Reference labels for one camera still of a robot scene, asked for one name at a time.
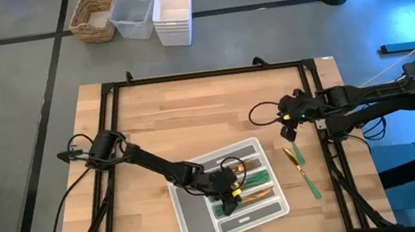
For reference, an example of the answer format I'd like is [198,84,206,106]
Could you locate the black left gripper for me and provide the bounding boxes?
[172,153,243,224]

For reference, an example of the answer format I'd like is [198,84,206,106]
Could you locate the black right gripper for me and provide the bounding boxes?
[273,85,328,144]

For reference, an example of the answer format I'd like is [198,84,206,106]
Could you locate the gold spoon green handle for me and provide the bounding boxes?
[235,171,272,190]
[238,168,272,188]
[237,169,272,189]
[236,168,272,188]

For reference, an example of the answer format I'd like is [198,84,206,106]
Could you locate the white cutlery tray grey liners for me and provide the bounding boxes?
[160,132,294,232]

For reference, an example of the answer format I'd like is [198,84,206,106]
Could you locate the stack of white bins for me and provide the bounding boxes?
[149,0,199,51]

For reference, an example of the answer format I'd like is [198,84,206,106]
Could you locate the black clamp silver jaw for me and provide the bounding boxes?
[56,148,88,165]

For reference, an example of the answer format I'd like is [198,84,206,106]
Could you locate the clear plastic bin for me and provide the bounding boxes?
[106,0,163,45]

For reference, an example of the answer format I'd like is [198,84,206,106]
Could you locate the woven wicker basket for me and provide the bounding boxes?
[64,0,123,48]

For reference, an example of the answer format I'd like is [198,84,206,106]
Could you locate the black left wrist camera cable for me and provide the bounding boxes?
[218,153,250,191]

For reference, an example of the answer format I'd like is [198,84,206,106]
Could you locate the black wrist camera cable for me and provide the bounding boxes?
[247,98,285,129]
[218,153,250,191]

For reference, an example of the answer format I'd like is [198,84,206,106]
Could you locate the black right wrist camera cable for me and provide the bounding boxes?
[247,98,285,129]

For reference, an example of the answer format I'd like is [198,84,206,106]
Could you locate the black cable bundle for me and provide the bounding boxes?
[354,113,390,143]

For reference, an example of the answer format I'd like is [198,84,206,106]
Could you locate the black metal table frame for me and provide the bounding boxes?
[36,36,397,232]

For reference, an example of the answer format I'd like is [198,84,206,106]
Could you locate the cream cable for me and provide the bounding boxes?
[351,34,415,89]

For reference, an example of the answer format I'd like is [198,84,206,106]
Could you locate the black floor cable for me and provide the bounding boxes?
[40,164,102,232]

